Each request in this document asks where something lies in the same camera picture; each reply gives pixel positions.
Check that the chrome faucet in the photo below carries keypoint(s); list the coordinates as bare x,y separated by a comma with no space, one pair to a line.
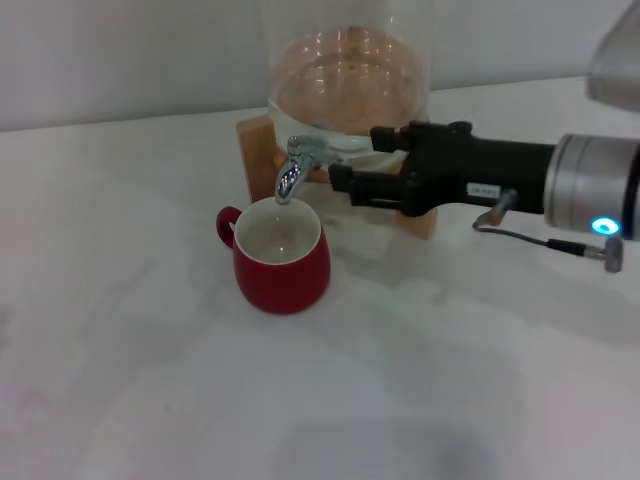
292,172

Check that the glass water dispenser jar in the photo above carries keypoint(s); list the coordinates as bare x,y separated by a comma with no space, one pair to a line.
350,80

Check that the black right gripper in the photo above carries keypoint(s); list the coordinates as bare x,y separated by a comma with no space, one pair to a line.
475,165

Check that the wooden dispenser stand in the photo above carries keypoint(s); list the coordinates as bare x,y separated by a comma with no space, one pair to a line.
255,165

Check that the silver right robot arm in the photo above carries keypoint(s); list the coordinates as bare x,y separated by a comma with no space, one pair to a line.
595,180

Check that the red ceramic cup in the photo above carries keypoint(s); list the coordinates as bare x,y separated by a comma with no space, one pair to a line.
285,280

